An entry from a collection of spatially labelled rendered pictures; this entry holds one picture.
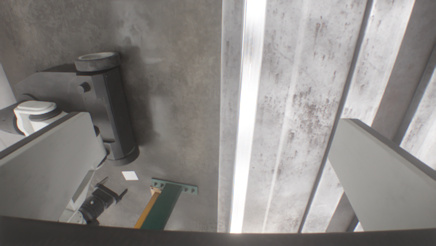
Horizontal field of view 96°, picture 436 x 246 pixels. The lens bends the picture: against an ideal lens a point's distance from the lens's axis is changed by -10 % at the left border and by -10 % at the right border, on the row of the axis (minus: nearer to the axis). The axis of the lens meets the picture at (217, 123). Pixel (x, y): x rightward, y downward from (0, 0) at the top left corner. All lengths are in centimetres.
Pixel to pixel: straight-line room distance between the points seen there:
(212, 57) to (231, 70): 78
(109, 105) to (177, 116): 34
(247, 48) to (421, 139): 21
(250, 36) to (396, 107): 18
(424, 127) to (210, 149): 105
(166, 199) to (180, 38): 91
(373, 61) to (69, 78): 117
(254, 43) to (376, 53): 12
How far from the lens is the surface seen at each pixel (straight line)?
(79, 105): 126
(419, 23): 27
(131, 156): 129
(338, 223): 39
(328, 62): 24
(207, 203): 154
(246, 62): 19
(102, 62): 107
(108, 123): 116
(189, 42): 103
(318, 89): 25
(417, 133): 30
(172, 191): 144
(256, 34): 19
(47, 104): 125
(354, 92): 25
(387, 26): 24
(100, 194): 106
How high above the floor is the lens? 97
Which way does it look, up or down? 59 degrees down
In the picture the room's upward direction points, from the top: 156 degrees counter-clockwise
